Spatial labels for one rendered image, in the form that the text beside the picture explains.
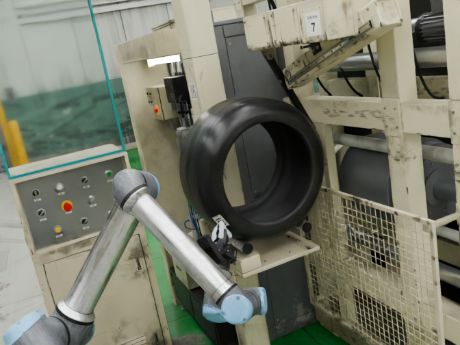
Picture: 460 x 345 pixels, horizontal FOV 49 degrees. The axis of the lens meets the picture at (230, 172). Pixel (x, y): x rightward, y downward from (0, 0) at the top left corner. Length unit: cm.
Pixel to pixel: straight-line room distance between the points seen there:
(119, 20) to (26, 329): 967
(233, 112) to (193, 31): 48
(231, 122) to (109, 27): 933
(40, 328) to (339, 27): 142
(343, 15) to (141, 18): 956
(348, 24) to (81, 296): 134
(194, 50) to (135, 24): 900
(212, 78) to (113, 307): 127
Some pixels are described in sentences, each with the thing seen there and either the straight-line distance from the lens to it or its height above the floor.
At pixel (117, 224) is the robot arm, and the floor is 114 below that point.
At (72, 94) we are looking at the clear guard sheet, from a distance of 248.
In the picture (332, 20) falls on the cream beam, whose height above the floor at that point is 170.
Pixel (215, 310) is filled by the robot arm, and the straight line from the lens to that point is 172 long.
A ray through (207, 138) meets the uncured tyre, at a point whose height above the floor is 136.
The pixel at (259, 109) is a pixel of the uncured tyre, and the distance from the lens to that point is 191.
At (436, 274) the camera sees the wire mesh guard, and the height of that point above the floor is 80.
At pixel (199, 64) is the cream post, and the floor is 162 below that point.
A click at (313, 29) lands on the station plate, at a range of 183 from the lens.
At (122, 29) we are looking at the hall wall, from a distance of 1113.
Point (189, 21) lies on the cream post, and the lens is 222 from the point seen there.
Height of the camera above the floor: 169
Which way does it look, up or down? 14 degrees down
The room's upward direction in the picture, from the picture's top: 10 degrees counter-clockwise
